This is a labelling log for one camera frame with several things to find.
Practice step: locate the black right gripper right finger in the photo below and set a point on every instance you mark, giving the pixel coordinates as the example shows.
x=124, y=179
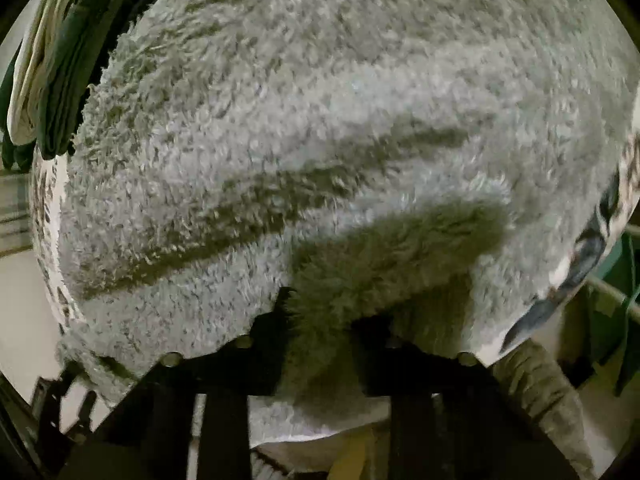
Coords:
x=449, y=417

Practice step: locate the dark green folded garment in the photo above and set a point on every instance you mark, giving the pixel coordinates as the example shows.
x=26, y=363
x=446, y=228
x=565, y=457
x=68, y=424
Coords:
x=88, y=33

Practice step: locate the cream folded garment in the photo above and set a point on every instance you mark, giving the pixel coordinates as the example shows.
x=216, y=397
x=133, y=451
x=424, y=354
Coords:
x=30, y=40

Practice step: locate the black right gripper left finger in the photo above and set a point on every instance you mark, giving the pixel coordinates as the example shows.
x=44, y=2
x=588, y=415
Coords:
x=182, y=404

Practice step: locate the floral cream brown blanket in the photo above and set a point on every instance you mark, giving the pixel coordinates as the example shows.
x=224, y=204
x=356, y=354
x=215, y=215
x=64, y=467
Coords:
x=598, y=242

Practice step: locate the grey fluffy fleece pants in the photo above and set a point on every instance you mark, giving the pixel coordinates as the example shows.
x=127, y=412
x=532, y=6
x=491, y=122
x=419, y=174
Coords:
x=432, y=162

